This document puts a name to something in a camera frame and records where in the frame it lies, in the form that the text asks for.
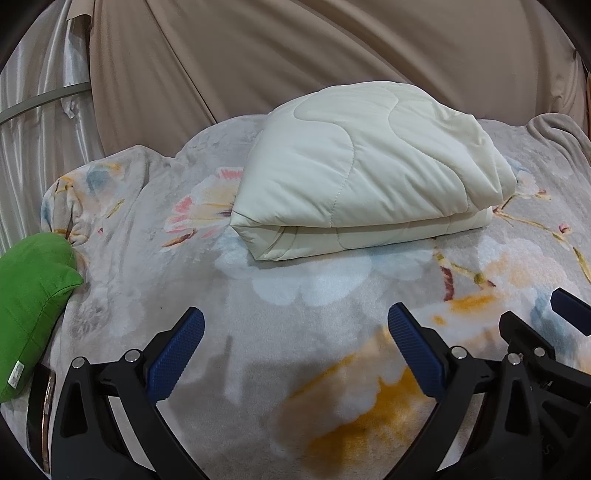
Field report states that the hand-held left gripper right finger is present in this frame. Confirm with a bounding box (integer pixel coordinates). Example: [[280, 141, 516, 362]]
[[387, 302, 544, 480]]

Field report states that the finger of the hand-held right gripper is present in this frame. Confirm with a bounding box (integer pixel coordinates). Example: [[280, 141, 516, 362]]
[[499, 311, 557, 365], [550, 287, 591, 337]]

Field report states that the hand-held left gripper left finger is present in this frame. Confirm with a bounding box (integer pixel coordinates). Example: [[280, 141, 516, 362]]
[[50, 306, 206, 480]]

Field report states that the cream quilted duvet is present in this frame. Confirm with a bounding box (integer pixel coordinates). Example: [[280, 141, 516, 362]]
[[229, 80, 517, 263]]

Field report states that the grey floral blanket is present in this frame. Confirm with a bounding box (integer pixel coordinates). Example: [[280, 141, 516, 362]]
[[39, 113, 591, 480]]

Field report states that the black smartphone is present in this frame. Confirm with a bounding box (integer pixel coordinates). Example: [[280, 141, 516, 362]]
[[25, 364, 57, 475]]

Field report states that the green pillow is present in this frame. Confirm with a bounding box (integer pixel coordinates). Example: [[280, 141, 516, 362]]
[[0, 232, 85, 403]]

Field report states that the silver satin curtain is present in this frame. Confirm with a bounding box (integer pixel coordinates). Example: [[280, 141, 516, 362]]
[[0, 9, 106, 254]]

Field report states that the beige fabric backdrop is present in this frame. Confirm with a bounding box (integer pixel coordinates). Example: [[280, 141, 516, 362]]
[[88, 0, 591, 158]]

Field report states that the grey metal rail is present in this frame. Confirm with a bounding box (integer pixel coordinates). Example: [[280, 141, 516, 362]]
[[0, 82, 93, 126]]

